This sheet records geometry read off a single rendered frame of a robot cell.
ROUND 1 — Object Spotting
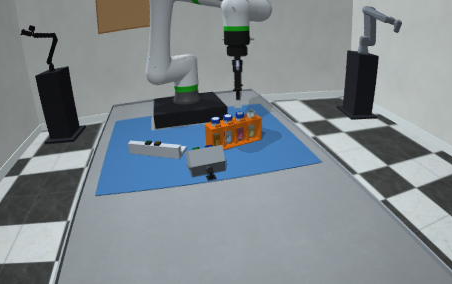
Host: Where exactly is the blue bench mat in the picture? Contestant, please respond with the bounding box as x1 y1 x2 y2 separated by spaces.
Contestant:
95 104 322 196

